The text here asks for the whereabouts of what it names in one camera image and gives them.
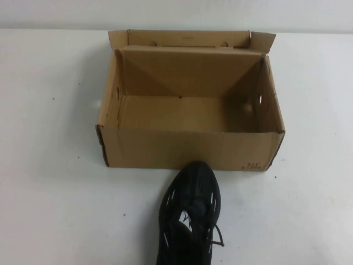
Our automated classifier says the black knit sneaker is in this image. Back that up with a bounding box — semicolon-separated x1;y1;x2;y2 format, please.
156;161;226;265

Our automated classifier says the brown cardboard shoe box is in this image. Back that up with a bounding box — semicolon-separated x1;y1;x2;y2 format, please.
95;29;286;172

